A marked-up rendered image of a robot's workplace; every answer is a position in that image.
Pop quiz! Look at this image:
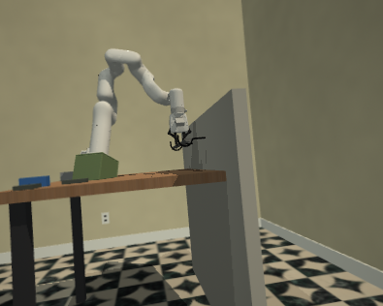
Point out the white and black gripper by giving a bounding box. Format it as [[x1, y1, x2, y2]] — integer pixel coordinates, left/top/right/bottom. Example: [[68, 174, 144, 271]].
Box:
[[168, 112, 192, 146]]

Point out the blue rectangular block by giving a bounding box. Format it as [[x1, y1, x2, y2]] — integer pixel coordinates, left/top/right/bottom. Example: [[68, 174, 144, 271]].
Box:
[[18, 176, 50, 187]]

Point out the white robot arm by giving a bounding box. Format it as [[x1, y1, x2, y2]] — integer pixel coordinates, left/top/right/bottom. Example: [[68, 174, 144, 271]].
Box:
[[80, 48, 187, 156]]

